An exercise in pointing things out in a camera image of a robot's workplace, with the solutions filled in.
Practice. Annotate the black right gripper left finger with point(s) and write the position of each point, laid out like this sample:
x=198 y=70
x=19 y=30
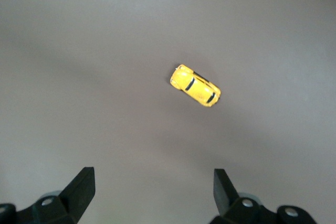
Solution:
x=78 y=192

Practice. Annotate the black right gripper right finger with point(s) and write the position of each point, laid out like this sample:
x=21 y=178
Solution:
x=225 y=195

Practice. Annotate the yellow toy beetle car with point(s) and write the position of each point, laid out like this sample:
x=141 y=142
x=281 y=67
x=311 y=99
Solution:
x=195 y=87

